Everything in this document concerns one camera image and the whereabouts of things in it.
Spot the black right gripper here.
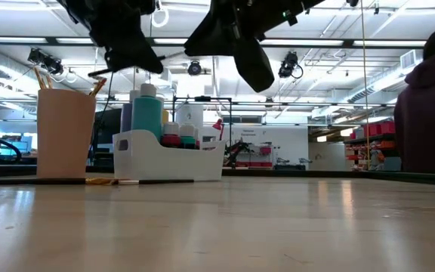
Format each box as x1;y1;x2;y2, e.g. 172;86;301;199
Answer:
184;0;326;94

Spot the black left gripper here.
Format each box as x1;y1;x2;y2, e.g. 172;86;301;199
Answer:
57;0;165;75

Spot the large lavender paint bottle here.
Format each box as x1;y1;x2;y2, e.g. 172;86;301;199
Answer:
120;89;142;133

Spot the large turquoise paint bottle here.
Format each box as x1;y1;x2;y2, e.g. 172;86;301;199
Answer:
131;82;164;143

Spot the small red paint bottle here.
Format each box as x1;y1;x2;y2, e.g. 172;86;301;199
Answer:
160;122;183;148

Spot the small dark teal paint bottle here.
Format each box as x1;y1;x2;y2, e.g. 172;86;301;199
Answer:
180;123;199;150

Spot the white plastic caddy bin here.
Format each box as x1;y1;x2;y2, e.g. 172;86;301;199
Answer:
113;129;227;182

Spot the black paintbrush silver ferrule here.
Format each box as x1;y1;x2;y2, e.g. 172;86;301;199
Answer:
117;178;196;186

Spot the red desk lamp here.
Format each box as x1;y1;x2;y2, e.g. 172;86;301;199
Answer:
211;118;225;141

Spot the black monitor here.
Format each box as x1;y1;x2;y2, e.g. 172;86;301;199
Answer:
95;108;122;167

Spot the black overhead light bar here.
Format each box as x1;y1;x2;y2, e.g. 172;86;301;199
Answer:
0;35;430;49

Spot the red bin shelf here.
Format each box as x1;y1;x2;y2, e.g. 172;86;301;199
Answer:
344;120;402;173

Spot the long black orange-bristle paintbrush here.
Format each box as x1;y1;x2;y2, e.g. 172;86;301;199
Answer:
0;177;119;187

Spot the person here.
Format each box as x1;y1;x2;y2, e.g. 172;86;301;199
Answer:
393;25;435;175

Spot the white hanging cable loop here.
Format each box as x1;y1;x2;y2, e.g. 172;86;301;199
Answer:
151;0;170;29

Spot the black ceiling camera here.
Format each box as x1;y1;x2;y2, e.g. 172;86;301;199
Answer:
277;51;304;79
27;48;64;76
187;59;202;76

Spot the hanging black cable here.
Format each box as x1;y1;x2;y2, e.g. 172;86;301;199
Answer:
98;71;116;114

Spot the black metal frame stand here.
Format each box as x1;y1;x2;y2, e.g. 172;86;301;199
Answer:
171;95;233;167

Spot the white wall-mounted machine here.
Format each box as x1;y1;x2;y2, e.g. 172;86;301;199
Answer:
175;104;204;131

